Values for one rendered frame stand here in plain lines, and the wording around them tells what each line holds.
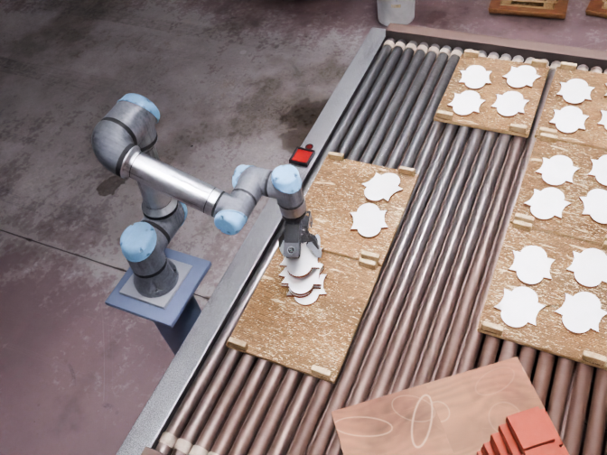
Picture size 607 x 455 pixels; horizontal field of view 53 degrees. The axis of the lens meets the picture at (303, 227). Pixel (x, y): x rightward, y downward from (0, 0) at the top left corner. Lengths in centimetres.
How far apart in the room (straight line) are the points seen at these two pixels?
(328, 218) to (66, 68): 327
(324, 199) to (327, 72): 217
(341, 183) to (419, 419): 93
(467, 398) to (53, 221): 279
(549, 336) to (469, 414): 39
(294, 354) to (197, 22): 359
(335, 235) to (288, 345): 42
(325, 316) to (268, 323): 17
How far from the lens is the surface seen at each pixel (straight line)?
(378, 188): 214
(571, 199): 218
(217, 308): 197
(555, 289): 195
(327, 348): 181
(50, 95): 479
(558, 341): 186
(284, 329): 186
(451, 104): 245
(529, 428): 133
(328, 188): 217
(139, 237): 197
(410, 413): 161
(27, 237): 384
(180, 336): 230
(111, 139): 169
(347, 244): 201
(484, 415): 162
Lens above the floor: 253
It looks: 51 degrees down
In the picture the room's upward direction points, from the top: 12 degrees counter-clockwise
